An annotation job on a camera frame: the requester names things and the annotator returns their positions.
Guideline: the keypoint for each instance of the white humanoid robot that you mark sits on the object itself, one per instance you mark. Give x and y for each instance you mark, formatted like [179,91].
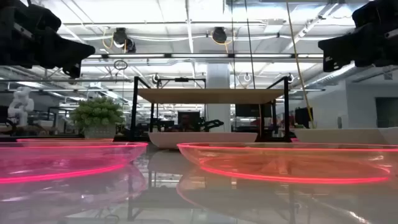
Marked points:
[21,105]

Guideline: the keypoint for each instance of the silver ceiling duct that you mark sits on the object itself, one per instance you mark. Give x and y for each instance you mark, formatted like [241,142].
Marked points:
[339,74]

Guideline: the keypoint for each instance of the white building pillar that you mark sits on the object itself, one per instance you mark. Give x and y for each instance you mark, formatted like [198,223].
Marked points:
[218,76]

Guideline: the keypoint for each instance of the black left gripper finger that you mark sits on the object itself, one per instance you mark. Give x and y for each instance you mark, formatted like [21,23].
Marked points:
[74,71]
[65,51]

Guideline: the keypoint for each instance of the beige ceramic plate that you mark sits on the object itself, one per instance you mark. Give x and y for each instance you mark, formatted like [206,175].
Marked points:
[335,135]

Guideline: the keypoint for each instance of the black-framed wooden shelf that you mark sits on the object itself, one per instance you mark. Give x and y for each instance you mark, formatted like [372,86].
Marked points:
[211,96]

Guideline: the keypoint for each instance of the dark computer monitor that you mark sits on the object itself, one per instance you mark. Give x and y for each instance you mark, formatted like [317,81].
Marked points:
[188,118]
[303,116]
[252,110]

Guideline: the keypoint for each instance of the green potted plant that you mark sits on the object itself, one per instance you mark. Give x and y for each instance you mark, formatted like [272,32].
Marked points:
[96,113]

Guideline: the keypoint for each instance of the long ceiling light strip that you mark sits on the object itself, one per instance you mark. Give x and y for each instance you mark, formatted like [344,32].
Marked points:
[199,55]

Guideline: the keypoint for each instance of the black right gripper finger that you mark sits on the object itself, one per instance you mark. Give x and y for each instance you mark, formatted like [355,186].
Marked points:
[330,65]
[340,46]

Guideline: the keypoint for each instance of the pink transparent plastic plate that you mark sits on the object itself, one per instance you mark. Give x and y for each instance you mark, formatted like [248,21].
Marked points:
[294,140]
[62,161]

